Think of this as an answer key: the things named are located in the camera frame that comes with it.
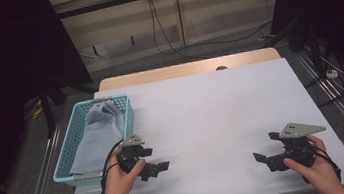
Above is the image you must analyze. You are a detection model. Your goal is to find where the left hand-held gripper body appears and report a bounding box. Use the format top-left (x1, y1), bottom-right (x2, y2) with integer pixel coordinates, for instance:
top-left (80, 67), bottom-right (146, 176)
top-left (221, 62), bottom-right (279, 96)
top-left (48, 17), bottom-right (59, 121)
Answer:
top-left (114, 131), bottom-right (159, 185)

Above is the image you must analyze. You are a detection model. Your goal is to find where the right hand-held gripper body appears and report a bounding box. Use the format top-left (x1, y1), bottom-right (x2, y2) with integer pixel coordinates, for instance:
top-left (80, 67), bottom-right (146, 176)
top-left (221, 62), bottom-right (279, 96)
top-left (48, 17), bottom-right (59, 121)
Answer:
top-left (261, 118), bottom-right (331, 173)

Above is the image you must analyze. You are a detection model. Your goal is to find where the light blue tank top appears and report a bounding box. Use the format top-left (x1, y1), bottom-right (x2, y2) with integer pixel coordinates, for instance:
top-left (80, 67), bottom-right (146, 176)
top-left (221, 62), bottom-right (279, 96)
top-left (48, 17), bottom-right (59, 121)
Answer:
top-left (60, 98), bottom-right (132, 177)

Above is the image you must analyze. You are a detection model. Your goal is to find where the turquoise plastic basket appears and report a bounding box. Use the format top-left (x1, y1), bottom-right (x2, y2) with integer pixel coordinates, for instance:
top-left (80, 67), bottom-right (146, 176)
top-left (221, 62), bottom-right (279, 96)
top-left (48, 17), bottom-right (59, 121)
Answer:
top-left (43, 92), bottom-right (143, 190)

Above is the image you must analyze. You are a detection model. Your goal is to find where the person's right hand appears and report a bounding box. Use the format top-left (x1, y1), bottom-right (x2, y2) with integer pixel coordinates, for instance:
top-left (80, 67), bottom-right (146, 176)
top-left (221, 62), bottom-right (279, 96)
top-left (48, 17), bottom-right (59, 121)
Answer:
top-left (279, 131), bottom-right (342, 194)

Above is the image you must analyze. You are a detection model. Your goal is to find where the person's left hand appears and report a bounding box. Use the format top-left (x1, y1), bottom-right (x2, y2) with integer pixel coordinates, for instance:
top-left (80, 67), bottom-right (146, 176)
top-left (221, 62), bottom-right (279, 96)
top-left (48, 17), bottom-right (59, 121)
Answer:
top-left (98, 152), bottom-right (150, 194)

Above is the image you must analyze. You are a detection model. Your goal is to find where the white table sheet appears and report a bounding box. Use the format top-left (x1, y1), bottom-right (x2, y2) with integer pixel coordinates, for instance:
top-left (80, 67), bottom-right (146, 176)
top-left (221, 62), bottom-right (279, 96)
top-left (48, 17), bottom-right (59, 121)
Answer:
top-left (51, 49), bottom-right (344, 194)

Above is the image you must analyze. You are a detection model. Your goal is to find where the white power strip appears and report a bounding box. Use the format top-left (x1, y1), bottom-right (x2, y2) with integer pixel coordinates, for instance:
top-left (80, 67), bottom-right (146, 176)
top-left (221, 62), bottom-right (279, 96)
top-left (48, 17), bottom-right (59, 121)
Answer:
top-left (325, 68), bottom-right (340, 81)

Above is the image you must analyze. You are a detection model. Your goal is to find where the wooden table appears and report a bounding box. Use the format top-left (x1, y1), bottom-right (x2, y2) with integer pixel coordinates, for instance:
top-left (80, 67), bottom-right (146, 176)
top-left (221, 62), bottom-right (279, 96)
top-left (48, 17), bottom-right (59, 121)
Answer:
top-left (95, 46), bottom-right (283, 93)

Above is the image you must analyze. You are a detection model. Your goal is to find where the black metal stand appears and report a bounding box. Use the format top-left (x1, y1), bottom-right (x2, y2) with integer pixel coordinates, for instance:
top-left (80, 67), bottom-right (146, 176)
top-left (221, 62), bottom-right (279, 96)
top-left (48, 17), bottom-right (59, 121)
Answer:
top-left (36, 71), bottom-right (105, 140)
top-left (262, 10), bottom-right (327, 85)

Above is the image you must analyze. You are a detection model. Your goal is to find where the beige wooden cabinet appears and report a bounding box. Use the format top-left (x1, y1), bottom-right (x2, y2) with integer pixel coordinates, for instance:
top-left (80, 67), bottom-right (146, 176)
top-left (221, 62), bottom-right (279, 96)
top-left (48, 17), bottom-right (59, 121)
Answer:
top-left (47, 0), bottom-right (290, 78)

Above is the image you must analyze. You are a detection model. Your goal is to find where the left hand-held gripper black cable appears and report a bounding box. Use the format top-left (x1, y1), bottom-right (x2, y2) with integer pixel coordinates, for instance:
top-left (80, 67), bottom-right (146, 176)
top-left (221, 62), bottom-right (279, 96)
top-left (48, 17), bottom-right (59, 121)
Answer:
top-left (94, 139), bottom-right (132, 194)

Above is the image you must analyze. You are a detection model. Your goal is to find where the hand-held gripper black cable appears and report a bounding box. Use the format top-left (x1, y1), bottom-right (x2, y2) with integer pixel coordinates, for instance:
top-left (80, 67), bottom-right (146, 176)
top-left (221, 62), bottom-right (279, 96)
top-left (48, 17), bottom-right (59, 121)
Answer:
top-left (300, 140), bottom-right (343, 186)
top-left (94, 139), bottom-right (132, 194)

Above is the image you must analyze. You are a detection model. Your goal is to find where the right hand-held gripper black cable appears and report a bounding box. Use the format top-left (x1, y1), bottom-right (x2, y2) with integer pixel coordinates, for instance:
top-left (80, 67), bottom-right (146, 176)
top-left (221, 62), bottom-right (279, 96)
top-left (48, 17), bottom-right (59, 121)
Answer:
top-left (300, 140), bottom-right (343, 186)

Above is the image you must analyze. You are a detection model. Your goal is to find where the black hanging cable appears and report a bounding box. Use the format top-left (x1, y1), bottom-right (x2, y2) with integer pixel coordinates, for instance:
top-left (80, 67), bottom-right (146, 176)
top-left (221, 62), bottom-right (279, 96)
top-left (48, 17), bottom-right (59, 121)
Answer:
top-left (148, 0), bottom-right (276, 55)
top-left (146, 0), bottom-right (209, 67)

